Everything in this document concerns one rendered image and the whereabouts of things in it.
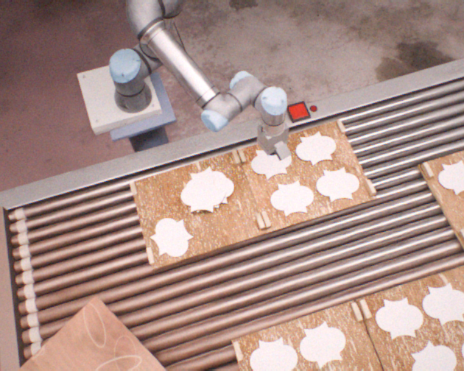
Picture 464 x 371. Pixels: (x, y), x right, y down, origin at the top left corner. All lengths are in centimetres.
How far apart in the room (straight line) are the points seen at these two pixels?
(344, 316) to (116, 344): 71
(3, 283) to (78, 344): 39
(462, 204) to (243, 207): 76
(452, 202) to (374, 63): 169
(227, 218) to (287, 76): 170
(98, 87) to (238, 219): 84
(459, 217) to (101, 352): 125
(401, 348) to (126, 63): 134
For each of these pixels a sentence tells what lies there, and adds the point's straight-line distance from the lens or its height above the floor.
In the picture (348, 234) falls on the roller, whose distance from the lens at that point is 174.
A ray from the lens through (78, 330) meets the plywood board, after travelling 160.
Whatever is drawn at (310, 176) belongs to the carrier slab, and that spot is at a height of 94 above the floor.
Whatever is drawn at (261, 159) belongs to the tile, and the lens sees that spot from 181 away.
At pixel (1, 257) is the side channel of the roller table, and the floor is 95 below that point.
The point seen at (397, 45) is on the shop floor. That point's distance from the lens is 352.
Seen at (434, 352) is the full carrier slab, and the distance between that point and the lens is 168.
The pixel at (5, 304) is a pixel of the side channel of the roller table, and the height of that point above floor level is 95.
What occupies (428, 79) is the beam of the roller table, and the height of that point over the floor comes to 91.
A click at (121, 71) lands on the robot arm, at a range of 187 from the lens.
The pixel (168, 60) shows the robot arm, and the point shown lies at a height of 141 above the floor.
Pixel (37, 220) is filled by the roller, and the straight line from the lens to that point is 191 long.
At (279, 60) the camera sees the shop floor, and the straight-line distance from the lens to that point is 333.
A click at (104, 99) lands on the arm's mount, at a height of 92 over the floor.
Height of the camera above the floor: 252
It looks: 63 degrees down
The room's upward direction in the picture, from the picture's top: 6 degrees counter-clockwise
